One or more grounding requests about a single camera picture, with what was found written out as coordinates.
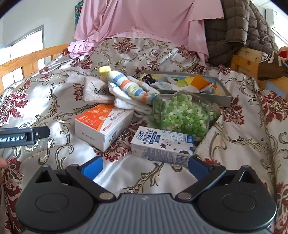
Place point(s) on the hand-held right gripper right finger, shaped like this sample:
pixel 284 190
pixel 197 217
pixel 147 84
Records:
pixel 199 168

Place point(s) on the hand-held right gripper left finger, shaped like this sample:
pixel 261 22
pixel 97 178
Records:
pixel 91 168

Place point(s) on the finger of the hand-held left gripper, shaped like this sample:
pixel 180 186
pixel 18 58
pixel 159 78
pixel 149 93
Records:
pixel 41 132

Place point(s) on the beige cloth pouch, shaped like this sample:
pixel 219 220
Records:
pixel 94 90

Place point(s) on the grey tray with yellow print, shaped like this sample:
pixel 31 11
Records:
pixel 202 99

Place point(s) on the striped sock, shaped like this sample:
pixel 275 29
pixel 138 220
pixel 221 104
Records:
pixel 126 83

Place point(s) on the person's left hand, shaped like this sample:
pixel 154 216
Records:
pixel 2 163

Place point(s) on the floral satin blanket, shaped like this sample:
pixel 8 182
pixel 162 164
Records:
pixel 56 101

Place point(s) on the orange and white box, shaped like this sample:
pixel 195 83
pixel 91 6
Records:
pixel 99 132

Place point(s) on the blue and white milk carton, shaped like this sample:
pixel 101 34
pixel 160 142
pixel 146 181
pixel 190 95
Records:
pixel 157 153

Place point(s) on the clear bag of green pieces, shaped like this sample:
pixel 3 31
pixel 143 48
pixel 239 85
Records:
pixel 184 114

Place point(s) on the wooden bed headboard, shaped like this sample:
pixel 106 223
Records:
pixel 33 59

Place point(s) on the window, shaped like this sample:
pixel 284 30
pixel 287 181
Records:
pixel 22 47

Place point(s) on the brown garment with white print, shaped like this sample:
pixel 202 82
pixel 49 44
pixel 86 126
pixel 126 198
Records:
pixel 270 67

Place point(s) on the brown quilted jacket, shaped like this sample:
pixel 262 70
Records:
pixel 236 33

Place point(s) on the pink bed sheet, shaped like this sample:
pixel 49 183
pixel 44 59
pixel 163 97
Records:
pixel 146 20

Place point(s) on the white air conditioner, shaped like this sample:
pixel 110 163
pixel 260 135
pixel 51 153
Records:
pixel 275 15

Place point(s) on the wooden bunk frame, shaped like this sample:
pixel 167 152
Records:
pixel 245 60

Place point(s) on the colourful wall poster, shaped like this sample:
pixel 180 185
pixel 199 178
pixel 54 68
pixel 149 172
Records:
pixel 78 13

